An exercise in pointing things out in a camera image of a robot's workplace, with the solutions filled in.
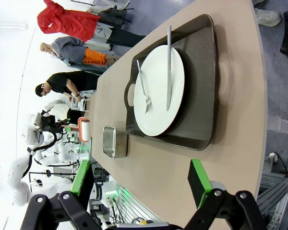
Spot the white control box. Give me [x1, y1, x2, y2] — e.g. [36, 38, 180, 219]
[93, 181, 122, 209]

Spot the person in red jacket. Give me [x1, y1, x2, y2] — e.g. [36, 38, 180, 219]
[37, 0, 147, 47]

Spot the silver table knife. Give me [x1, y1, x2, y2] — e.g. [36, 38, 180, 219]
[166, 25, 173, 112]

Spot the silver fork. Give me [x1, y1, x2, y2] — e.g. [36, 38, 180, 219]
[136, 59, 153, 115]

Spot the aluminium mounting frame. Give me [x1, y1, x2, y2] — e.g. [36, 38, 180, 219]
[256, 172, 288, 230]

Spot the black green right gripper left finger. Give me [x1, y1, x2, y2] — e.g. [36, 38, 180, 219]
[24, 160, 104, 230]

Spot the small white device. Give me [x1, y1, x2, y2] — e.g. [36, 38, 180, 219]
[71, 95, 91, 112]

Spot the pink lint roller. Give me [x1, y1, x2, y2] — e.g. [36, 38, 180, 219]
[60, 116, 91, 142]

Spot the rectangular steel container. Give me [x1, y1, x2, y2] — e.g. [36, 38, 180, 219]
[102, 126, 128, 159]

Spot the white sneaker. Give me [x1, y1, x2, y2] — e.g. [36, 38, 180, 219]
[254, 8, 281, 27]

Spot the black left arm hose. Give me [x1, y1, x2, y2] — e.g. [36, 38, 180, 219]
[21, 133, 60, 179]

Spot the person in black shirt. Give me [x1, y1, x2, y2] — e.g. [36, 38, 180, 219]
[35, 70, 101, 103]

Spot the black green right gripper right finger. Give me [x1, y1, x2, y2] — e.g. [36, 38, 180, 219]
[182, 159, 267, 230]

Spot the dark grey serving tray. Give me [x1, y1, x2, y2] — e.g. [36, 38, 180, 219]
[124, 13, 218, 151]

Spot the white table leg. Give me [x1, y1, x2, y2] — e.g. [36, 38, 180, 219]
[267, 115, 288, 135]

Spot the person in grey shirt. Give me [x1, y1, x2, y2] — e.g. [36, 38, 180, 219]
[39, 37, 120, 72]

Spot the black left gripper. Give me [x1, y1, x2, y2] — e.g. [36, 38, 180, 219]
[39, 115, 72, 132]

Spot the white round plate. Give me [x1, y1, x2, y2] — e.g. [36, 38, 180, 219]
[133, 45, 185, 137]

